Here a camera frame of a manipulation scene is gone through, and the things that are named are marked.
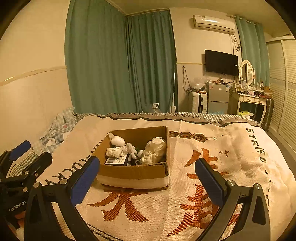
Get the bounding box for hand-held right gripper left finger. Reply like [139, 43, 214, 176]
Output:
[23, 156, 100, 241]

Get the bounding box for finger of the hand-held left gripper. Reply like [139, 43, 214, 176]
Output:
[16, 152, 53, 186]
[0, 140, 31, 173]

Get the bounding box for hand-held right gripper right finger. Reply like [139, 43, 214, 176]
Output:
[195, 158, 271, 241]

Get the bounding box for brown cardboard box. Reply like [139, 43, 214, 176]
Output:
[92, 126, 171, 189]

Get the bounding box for white cotton lump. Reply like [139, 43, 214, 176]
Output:
[109, 136, 125, 146]

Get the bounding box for white and green plush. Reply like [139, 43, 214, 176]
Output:
[126, 143, 145, 163]

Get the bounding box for blue checked printed quilt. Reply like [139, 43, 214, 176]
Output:
[38, 107, 78, 153]

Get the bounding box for cream printed blanket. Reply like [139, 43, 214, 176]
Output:
[35, 113, 292, 241]

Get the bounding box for white suitcase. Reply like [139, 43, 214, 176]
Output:
[191, 91, 208, 113]

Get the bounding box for grey mini fridge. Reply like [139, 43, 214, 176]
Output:
[206, 82, 232, 114]

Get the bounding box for clear water jug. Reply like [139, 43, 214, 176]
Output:
[144, 103, 163, 114]

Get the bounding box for white dressing table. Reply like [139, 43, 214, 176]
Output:
[229, 87, 266, 127]

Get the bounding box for clear plastic bag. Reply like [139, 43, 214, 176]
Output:
[191, 77, 207, 91]

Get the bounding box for white mop pole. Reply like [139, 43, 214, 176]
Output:
[170, 64, 178, 113]

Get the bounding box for green curtain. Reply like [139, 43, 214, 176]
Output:
[125, 9, 179, 114]
[65, 0, 130, 114]
[235, 17, 270, 87]

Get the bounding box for white oval mirror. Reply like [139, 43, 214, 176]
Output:
[239, 60, 255, 87]

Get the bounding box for white louvered wardrobe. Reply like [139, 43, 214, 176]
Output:
[265, 35, 296, 149]

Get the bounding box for white air conditioner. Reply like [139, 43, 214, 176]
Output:
[193, 14, 236, 35]

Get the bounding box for hanging black cables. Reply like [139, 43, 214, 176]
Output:
[181, 65, 193, 94]

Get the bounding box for black wall television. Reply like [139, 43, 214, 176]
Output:
[205, 49, 239, 76]

